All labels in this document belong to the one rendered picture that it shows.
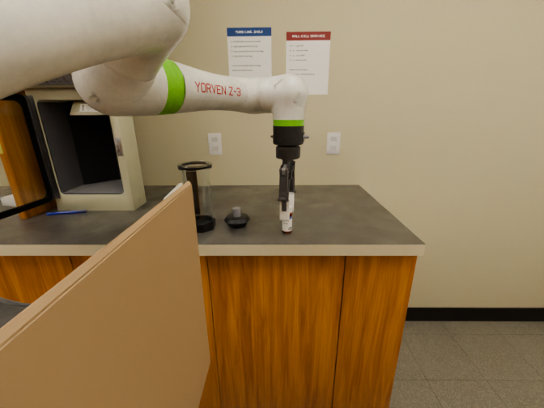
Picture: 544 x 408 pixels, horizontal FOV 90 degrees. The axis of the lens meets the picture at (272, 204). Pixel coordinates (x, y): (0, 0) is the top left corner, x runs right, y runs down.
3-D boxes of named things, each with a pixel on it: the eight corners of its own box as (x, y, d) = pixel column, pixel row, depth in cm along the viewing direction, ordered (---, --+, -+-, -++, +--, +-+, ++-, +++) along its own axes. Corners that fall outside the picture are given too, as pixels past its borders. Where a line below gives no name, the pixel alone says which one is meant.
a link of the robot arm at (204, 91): (188, 114, 59) (183, 57, 55) (155, 113, 65) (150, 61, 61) (278, 115, 88) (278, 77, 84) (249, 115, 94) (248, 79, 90)
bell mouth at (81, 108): (88, 114, 118) (86, 101, 117) (129, 114, 118) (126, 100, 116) (57, 115, 102) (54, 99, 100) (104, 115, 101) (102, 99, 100)
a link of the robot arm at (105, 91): (104, 80, 41) (68, 14, 42) (82, 130, 49) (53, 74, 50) (196, 90, 56) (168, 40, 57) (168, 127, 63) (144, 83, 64)
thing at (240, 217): (227, 220, 102) (225, 203, 100) (251, 220, 102) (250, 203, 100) (222, 230, 93) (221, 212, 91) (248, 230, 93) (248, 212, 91)
